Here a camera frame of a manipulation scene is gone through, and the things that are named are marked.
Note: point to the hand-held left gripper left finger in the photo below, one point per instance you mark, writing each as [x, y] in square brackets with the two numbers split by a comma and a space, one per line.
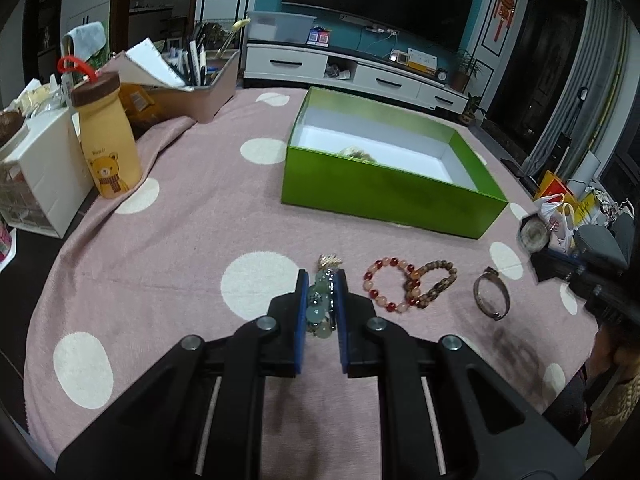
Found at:
[301, 320]

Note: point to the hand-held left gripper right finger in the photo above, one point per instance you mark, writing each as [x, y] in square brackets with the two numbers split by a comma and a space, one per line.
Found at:
[341, 320]

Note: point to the green cardboard box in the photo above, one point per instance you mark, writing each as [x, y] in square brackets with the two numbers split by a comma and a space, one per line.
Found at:
[380, 195]

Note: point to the beige jewelry piece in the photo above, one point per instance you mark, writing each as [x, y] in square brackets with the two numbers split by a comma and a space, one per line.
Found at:
[356, 152]

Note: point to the white plastic bag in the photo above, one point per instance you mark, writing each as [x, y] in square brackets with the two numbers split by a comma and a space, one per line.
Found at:
[557, 220]

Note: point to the patterned gold garment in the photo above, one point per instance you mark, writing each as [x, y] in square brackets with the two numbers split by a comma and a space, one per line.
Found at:
[622, 400]

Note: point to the yellow paper bag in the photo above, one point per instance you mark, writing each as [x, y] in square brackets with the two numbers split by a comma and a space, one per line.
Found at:
[550, 187]

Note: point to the pink polka-dot tablecloth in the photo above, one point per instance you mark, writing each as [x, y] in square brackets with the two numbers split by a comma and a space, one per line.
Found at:
[200, 240]

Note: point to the grey curtain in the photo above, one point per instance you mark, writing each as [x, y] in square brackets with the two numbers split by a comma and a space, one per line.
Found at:
[590, 85]

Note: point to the small potted plant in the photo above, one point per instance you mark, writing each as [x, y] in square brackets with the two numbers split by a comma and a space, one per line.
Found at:
[472, 107]

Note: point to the brown desk organizer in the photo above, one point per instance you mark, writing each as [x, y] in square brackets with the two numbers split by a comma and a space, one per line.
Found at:
[200, 102]

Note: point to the white television cabinet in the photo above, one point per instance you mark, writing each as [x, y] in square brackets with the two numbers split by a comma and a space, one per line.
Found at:
[295, 65]

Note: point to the yellow bear bottle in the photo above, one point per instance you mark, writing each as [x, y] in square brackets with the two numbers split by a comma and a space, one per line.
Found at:
[110, 150]

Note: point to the potted plant in brown pot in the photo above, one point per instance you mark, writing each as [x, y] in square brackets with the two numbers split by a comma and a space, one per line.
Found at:
[460, 80]

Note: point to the small black alarm clock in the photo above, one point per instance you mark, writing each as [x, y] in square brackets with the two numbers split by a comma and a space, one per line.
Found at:
[442, 75]

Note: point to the yellow white box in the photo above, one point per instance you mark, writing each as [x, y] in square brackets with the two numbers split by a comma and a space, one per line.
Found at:
[422, 61]

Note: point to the white drawer box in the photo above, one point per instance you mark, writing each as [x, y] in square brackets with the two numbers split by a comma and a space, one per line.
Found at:
[45, 180]

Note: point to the clear plastic storage box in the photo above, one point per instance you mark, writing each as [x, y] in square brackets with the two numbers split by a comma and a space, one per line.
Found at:
[277, 27]

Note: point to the white notebook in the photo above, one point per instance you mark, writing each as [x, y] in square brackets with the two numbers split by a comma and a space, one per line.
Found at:
[147, 62]

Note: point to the pale green cloth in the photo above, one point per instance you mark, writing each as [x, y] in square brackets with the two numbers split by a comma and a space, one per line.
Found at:
[87, 37]

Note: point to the red knot wall decoration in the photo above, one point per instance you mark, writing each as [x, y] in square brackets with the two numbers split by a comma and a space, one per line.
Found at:
[504, 5]

